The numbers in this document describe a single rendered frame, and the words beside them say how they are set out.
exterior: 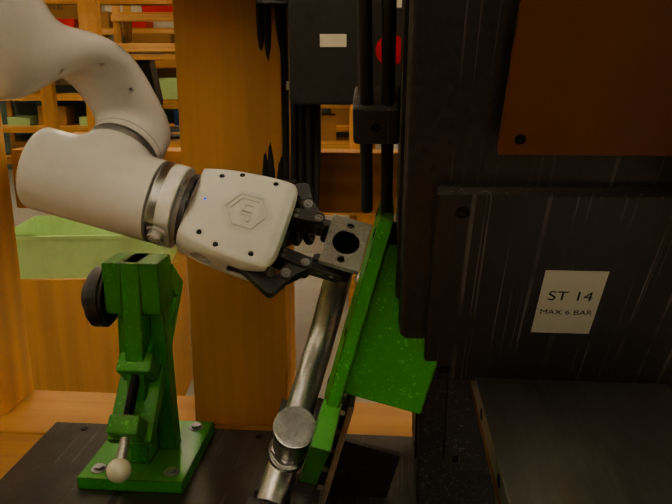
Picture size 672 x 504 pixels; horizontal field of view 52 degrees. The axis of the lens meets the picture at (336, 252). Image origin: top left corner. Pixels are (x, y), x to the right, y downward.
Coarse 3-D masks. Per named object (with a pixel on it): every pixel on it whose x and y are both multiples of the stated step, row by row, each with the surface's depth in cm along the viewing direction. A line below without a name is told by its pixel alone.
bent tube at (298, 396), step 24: (336, 216) 68; (336, 240) 69; (360, 240) 67; (336, 264) 65; (360, 264) 66; (336, 288) 72; (336, 312) 75; (312, 336) 75; (312, 360) 74; (312, 384) 73; (312, 408) 72; (264, 480) 67; (288, 480) 67
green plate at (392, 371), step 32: (384, 224) 54; (384, 256) 56; (384, 288) 57; (352, 320) 57; (384, 320) 58; (352, 352) 57; (384, 352) 58; (416, 352) 58; (352, 384) 59; (384, 384) 59; (416, 384) 59
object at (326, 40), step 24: (288, 0) 77; (312, 0) 76; (336, 0) 76; (288, 24) 78; (312, 24) 77; (336, 24) 77; (312, 48) 78; (336, 48) 77; (312, 72) 78; (336, 72) 78; (312, 96) 79; (336, 96) 79
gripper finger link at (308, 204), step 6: (306, 204) 70; (312, 204) 70; (318, 210) 70; (324, 222) 68; (330, 222) 68; (312, 228) 70; (318, 228) 69; (324, 228) 68; (318, 234) 70; (324, 234) 69; (324, 240) 70
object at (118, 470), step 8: (120, 440) 80; (128, 440) 80; (120, 448) 79; (128, 448) 80; (120, 456) 79; (112, 464) 78; (120, 464) 78; (128, 464) 79; (112, 472) 77; (120, 472) 78; (128, 472) 78; (112, 480) 78; (120, 480) 78
